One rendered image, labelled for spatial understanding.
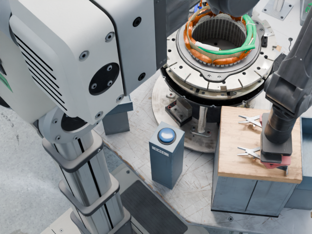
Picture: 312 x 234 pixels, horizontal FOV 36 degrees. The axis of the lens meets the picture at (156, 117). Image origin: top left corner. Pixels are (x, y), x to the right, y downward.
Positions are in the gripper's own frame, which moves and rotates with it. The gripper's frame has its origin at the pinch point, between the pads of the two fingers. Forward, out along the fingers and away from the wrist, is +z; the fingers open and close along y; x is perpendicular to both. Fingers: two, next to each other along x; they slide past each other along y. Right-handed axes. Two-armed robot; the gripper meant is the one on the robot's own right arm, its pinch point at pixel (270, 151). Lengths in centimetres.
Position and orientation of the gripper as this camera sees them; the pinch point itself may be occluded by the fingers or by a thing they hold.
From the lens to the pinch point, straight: 118.2
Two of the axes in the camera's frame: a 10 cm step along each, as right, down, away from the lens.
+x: -9.9, -0.7, 0.9
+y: 1.1, -8.5, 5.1
